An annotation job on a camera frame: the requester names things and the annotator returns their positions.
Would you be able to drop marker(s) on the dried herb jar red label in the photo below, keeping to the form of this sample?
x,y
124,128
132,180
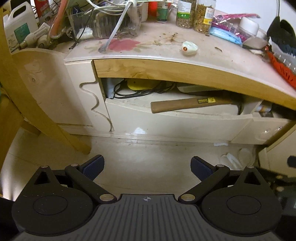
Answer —
x,y
204,16

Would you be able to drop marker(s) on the clear plastic cup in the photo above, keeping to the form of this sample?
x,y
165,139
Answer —
x,y
81,25

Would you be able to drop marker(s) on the orange mesh basket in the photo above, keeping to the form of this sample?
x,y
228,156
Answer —
x,y
283,71

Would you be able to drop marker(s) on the white lid jar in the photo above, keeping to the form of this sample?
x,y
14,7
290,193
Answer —
x,y
248,26

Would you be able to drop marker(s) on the cream drawer with metal knobs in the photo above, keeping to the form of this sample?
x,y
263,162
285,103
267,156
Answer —
x,y
261,132

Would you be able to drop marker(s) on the blue plastic packet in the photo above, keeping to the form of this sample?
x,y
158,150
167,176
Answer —
x,y
225,36

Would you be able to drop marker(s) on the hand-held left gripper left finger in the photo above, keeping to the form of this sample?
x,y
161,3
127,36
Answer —
x,y
93,165

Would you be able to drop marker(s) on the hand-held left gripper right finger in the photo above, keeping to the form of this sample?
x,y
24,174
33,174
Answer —
x,y
201,166

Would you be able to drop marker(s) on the clear plastic pack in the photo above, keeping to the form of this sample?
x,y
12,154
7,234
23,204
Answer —
x,y
285,58

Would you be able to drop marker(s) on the orange plastic tube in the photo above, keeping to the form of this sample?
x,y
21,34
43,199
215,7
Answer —
x,y
57,20

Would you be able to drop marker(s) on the white bottle orange label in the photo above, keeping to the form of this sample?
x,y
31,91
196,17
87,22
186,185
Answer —
x,y
264,108

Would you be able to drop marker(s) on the pink plastic packet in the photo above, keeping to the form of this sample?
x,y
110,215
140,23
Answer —
x,y
226,22

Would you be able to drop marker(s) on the cream side cabinet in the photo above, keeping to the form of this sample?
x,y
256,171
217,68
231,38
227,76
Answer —
x,y
272,157

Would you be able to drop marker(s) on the small white oval gadget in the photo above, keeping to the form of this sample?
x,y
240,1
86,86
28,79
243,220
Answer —
x,y
189,48

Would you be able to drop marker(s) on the dried herb jar green label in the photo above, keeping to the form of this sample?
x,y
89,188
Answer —
x,y
185,14

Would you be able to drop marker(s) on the white plastic box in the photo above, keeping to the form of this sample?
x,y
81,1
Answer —
x,y
143,10

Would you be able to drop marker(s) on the yellow plastic device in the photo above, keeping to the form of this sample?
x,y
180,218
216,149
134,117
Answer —
x,y
138,85

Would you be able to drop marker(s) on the white plastic jug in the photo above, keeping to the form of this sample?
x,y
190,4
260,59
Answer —
x,y
20,20

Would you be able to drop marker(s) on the black fabric item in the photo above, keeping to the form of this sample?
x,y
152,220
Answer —
x,y
281,32

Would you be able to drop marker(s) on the cream wooden cabinet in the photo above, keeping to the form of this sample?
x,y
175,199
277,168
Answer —
x,y
78,99

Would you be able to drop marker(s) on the wooden chair frame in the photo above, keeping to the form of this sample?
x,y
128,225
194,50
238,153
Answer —
x,y
34,104

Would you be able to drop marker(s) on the red container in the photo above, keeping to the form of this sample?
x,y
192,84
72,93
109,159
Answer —
x,y
41,9

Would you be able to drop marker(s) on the cream wooden drawer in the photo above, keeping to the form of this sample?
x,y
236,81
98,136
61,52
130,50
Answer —
x,y
173,125

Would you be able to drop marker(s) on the spiral light bulb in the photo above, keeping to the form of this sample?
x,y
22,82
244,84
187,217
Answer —
x,y
34,34

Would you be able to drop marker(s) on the grey flat item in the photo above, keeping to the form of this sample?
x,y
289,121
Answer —
x,y
254,42

